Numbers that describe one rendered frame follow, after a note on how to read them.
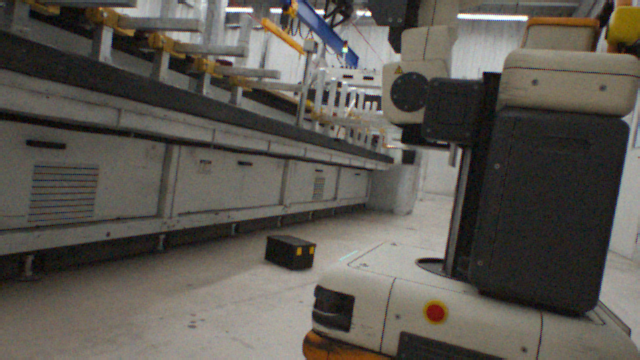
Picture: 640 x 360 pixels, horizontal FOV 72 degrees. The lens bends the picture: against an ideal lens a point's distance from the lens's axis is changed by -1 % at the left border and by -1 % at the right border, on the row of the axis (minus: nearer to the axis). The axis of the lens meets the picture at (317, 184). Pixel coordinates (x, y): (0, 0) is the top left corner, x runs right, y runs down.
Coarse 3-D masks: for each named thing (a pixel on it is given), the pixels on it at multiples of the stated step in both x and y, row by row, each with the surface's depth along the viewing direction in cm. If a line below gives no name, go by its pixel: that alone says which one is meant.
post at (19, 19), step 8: (8, 0) 101; (16, 0) 100; (8, 8) 101; (16, 8) 101; (24, 8) 102; (8, 16) 101; (16, 16) 101; (24, 16) 103; (16, 24) 101; (24, 24) 103
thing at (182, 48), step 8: (144, 40) 155; (144, 48) 155; (176, 48) 150; (184, 48) 149; (192, 48) 148; (200, 48) 147; (208, 48) 146; (216, 48) 145; (224, 48) 144; (232, 48) 143; (240, 48) 142; (224, 56) 147; (232, 56) 145; (240, 56) 143; (248, 56) 144
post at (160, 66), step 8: (168, 0) 146; (176, 0) 149; (168, 8) 146; (160, 16) 147; (168, 16) 147; (160, 32) 147; (168, 32) 148; (160, 56) 147; (168, 56) 150; (160, 64) 147; (168, 64) 150; (152, 72) 149; (160, 72) 148
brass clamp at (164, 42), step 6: (150, 36) 145; (156, 36) 145; (162, 36) 146; (168, 36) 147; (150, 42) 145; (156, 42) 145; (162, 42) 145; (168, 42) 148; (174, 42) 150; (180, 42) 153; (156, 48) 146; (162, 48) 146; (168, 48) 148; (174, 54) 152; (180, 54) 154
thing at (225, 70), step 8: (184, 64) 179; (192, 64) 178; (216, 72) 174; (224, 72) 173; (232, 72) 171; (240, 72) 170; (248, 72) 169; (256, 72) 168; (264, 72) 167; (272, 72) 165; (280, 72) 167
